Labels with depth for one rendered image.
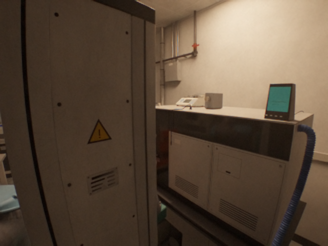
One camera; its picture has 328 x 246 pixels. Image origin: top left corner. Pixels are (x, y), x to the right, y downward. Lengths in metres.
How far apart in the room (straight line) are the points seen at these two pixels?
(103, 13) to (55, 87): 0.19
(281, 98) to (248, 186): 0.45
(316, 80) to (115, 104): 1.79
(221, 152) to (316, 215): 1.49
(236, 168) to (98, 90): 0.77
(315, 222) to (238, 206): 1.35
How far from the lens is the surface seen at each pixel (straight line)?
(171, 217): 1.42
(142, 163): 0.46
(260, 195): 0.93
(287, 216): 0.89
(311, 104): 1.92
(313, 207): 2.18
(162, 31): 3.23
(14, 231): 0.54
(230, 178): 0.97
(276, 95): 0.86
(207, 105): 1.29
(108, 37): 0.40
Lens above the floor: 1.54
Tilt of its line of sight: 9 degrees down
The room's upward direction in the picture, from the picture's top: straight up
